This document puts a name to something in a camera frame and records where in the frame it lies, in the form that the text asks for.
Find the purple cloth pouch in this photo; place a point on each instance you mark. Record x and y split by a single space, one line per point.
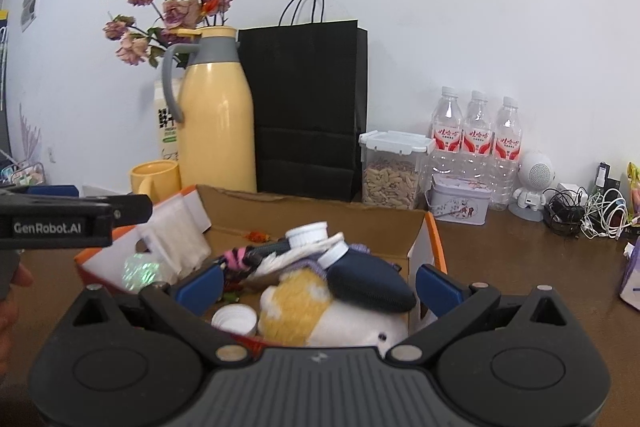
361 249

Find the person's left hand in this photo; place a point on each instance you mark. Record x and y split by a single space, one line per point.
22 278

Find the orange cardboard box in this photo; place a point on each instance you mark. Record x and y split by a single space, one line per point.
310 212

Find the clear cotton swab box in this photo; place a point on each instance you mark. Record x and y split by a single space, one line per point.
172 232

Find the printed tin box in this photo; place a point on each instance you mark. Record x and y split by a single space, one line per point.
457 202

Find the white milk carton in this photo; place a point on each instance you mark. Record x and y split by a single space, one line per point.
167 127

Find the yellow thermos jug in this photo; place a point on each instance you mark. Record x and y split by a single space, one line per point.
215 122

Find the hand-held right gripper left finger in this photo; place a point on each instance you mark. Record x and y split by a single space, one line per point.
202 289

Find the purple tissue pack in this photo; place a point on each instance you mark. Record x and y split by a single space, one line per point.
632 279

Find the clear water bottle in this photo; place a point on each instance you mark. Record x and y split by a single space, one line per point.
506 147
477 137
446 132

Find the yellow mug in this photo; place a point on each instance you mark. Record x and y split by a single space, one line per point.
155 179

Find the navy zip case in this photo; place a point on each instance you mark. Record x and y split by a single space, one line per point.
370 284

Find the iridescent ball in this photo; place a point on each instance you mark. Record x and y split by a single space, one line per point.
142 274

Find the white flanged cap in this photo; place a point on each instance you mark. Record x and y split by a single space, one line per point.
307 233

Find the framed wall picture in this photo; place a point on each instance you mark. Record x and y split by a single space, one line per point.
30 4

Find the white alpaca plush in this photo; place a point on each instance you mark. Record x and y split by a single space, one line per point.
355 324

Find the metal storage rack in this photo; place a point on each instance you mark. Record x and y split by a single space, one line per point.
25 174

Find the clear seed container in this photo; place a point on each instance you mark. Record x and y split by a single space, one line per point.
390 182

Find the small white cap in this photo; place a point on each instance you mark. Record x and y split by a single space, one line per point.
334 254

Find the yellow alpaca plush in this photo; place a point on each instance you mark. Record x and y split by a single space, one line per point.
295 307

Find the black paper bag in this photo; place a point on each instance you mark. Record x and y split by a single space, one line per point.
305 107

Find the white tissue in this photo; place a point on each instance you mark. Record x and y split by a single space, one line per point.
295 263

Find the yellow green snack packet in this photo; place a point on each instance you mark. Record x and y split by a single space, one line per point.
634 187

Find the white robot speaker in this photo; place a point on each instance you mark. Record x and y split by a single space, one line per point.
537 172

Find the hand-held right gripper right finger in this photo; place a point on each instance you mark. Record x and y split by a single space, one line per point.
435 289

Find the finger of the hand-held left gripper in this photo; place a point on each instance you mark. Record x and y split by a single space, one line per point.
132 209
52 191

